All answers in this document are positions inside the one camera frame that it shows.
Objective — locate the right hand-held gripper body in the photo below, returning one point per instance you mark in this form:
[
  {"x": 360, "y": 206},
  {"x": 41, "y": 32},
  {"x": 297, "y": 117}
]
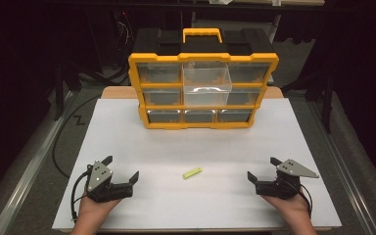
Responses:
[{"x": 287, "y": 182}]

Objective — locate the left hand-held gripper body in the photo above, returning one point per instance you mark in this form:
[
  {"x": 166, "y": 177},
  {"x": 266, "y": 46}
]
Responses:
[{"x": 99, "y": 178}]

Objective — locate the small yellow-green block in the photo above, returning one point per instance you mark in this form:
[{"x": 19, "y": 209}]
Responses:
[{"x": 192, "y": 173}]

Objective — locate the large clear plastic drawer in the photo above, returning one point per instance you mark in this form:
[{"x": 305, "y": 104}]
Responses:
[{"x": 207, "y": 88}]

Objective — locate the yellow and black organizer cabinet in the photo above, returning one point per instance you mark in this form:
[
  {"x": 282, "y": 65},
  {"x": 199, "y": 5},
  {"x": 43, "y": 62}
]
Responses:
[{"x": 202, "y": 42}]

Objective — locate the person's right hand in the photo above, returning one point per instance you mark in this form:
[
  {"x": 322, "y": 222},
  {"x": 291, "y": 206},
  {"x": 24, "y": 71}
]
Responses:
[{"x": 290, "y": 207}]

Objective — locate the person's left hand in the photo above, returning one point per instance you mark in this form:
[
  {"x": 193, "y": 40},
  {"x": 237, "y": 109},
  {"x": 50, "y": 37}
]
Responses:
[{"x": 94, "y": 209}]

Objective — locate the white table mat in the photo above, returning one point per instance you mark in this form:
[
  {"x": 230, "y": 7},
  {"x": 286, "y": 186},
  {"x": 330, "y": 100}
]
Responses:
[{"x": 189, "y": 147}]

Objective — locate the black metal stand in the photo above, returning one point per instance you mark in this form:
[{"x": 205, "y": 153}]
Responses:
[
  {"x": 328, "y": 104},
  {"x": 58, "y": 94}
]

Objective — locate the set of small closed drawers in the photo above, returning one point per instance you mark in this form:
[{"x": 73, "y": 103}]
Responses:
[{"x": 158, "y": 73}]

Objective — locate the silver metal rail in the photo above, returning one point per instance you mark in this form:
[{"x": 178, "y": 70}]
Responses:
[
  {"x": 342, "y": 169},
  {"x": 29, "y": 169}
]

